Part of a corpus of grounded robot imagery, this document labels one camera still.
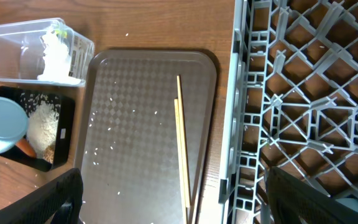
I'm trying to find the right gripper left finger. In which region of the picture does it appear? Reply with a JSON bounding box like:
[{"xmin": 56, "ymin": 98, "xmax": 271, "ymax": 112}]
[{"xmin": 0, "ymin": 168, "xmax": 83, "ymax": 223}]

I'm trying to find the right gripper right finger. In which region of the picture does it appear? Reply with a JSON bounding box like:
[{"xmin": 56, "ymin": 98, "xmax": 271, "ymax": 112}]
[{"xmin": 265, "ymin": 167, "xmax": 358, "ymax": 224}]

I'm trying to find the brown patterned food piece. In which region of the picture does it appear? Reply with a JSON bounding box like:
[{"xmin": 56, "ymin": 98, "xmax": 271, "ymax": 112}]
[{"xmin": 43, "ymin": 145, "xmax": 55, "ymax": 164}]

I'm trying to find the orange carrot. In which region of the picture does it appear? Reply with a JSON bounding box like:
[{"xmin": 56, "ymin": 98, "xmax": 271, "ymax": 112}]
[{"xmin": 16, "ymin": 138, "xmax": 37, "ymax": 158}]

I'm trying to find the white rice pile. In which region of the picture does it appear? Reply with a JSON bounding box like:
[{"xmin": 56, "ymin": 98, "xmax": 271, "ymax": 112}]
[{"xmin": 26, "ymin": 101, "xmax": 58, "ymax": 157}]

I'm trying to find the light blue rice bowl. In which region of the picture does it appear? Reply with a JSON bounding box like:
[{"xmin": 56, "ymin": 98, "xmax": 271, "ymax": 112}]
[{"xmin": 0, "ymin": 97, "xmax": 29, "ymax": 153}]

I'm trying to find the wooden chopstick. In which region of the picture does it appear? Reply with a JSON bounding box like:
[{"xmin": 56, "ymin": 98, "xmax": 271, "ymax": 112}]
[
  {"xmin": 174, "ymin": 99, "xmax": 188, "ymax": 224},
  {"xmin": 177, "ymin": 75, "xmax": 191, "ymax": 208}
]

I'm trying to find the grey dishwasher rack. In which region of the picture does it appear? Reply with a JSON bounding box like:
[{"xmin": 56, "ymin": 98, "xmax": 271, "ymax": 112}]
[{"xmin": 219, "ymin": 0, "xmax": 358, "ymax": 223}]

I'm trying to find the brown serving tray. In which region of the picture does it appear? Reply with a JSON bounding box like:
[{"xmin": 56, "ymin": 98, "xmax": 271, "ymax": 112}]
[{"xmin": 75, "ymin": 50, "xmax": 217, "ymax": 223}]

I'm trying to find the black rectangular tray bin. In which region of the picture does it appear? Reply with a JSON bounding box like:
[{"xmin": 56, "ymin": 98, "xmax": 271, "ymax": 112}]
[{"xmin": 0, "ymin": 86, "xmax": 75, "ymax": 172}]

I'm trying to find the clear plastic bin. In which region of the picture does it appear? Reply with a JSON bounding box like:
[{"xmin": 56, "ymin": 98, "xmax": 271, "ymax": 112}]
[{"xmin": 0, "ymin": 18, "xmax": 94, "ymax": 86}]

